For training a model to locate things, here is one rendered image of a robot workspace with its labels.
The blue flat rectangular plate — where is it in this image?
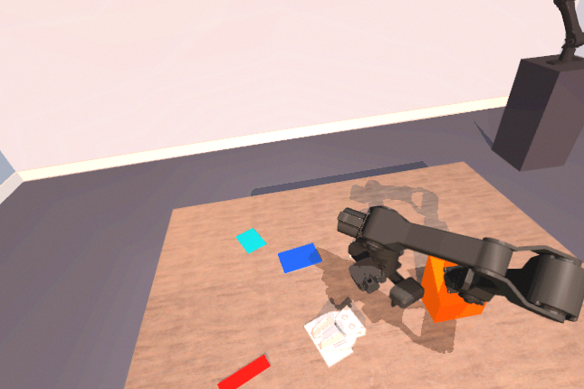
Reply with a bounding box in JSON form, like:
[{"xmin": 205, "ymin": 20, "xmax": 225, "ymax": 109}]
[{"xmin": 278, "ymin": 243, "xmax": 322, "ymax": 273}]

